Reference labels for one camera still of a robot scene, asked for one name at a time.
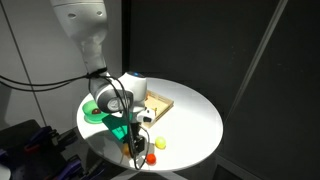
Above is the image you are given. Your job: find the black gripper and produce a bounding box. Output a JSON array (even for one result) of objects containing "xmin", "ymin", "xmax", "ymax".
[{"xmin": 128, "ymin": 123, "xmax": 145, "ymax": 154}]

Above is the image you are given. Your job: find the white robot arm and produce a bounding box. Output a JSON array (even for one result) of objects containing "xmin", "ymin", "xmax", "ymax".
[{"xmin": 50, "ymin": 0, "xmax": 155, "ymax": 156}]

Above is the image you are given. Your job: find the purple orange clamp upper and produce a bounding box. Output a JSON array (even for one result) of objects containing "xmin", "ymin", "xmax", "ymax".
[{"xmin": 24, "ymin": 126, "xmax": 58, "ymax": 153}]

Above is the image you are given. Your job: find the yellow orange toy peach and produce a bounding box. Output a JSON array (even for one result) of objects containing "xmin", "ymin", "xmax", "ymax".
[{"xmin": 122, "ymin": 143, "xmax": 131, "ymax": 157}]

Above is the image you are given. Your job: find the yellow toy lemon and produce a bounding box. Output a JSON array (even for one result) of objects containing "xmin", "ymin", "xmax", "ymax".
[{"xmin": 155, "ymin": 137, "xmax": 166, "ymax": 149}]

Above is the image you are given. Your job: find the green plastic bowl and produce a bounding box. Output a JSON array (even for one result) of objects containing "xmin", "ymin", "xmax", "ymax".
[{"xmin": 82, "ymin": 100, "xmax": 107, "ymax": 124}]

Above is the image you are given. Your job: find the round white table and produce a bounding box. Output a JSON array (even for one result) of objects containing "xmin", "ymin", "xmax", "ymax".
[{"xmin": 77, "ymin": 78, "xmax": 223, "ymax": 172}]

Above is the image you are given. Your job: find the black perforated cart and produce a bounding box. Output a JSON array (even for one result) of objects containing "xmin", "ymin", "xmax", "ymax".
[{"xmin": 0, "ymin": 120, "xmax": 106, "ymax": 180}]

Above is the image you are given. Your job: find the red toy strawberry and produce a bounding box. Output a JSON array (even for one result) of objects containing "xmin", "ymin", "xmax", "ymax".
[{"xmin": 146, "ymin": 154, "xmax": 157, "ymax": 165}]

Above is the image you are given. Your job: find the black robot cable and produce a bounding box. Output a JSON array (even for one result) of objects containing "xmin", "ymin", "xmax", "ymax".
[{"xmin": 0, "ymin": 68, "xmax": 151, "ymax": 171}]

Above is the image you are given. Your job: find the dark plum toy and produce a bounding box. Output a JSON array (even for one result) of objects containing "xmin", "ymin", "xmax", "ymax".
[{"xmin": 92, "ymin": 108, "xmax": 101, "ymax": 115}]

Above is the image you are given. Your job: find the wooden slatted tray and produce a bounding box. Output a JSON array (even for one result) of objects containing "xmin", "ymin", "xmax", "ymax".
[{"xmin": 142, "ymin": 90, "xmax": 174, "ymax": 128}]

